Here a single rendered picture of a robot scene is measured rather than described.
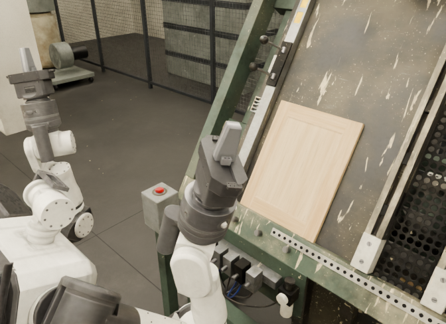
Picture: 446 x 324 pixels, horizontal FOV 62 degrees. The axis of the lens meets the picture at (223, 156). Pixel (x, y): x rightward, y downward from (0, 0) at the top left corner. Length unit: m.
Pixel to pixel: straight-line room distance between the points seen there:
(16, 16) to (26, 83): 3.75
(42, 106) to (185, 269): 0.61
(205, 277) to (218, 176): 0.21
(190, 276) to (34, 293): 0.27
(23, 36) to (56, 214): 4.17
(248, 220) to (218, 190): 1.07
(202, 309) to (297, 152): 0.93
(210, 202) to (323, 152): 1.00
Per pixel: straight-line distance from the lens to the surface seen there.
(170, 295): 2.06
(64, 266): 0.78
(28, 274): 0.76
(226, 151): 0.54
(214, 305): 0.77
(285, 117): 1.61
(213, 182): 0.52
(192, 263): 0.64
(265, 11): 1.90
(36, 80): 1.07
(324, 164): 1.50
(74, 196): 1.19
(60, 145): 1.08
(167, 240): 0.67
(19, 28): 4.85
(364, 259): 1.37
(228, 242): 1.68
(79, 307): 0.67
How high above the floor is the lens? 1.85
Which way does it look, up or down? 29 degrees down
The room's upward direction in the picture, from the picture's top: straight up
